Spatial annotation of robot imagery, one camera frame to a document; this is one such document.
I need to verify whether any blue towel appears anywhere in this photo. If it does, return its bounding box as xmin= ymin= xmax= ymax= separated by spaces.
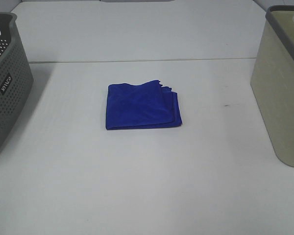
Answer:
xmin=105 ymin=80 xmax=182 ymax=130

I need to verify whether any grey perforated plastic basket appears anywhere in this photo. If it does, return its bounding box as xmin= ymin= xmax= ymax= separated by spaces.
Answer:
xmin=0 ymin=12 xmax=33 ymax=148

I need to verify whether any beige plastic basket grey rim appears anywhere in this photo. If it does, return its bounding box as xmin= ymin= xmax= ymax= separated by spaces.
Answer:
xmin=250 ymin=5 xmax=294 ymax=167

